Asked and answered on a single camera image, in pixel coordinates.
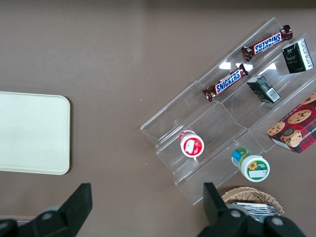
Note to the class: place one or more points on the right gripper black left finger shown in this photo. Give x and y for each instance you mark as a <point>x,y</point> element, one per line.
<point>71,212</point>

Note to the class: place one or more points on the red tartan cookie box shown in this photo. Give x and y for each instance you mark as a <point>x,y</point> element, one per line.
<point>296,126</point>

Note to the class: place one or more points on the small black white carton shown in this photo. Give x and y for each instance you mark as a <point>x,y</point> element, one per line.
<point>296,58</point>
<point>264,89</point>

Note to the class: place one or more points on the light wicker basket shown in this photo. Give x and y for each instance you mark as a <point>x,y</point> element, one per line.
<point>247,193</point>

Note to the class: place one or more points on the silver foil tray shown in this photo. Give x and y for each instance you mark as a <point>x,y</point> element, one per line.
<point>256,208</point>

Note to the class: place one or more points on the Snickers chocolate bar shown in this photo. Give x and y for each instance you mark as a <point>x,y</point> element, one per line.
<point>267,43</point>
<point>228,82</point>

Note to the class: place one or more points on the clear acrylic stepped shelf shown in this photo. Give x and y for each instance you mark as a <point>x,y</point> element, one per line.
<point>197,111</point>

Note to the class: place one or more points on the cream plastic tray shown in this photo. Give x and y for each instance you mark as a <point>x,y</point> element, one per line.
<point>32,133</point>

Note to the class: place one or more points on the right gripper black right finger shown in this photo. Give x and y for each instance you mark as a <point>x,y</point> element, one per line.
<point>217,212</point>

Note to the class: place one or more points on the green sunflower label tub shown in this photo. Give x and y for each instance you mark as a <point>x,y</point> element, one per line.
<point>251,166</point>

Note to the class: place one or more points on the red lid white tub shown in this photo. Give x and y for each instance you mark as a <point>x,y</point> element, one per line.
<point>192,146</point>

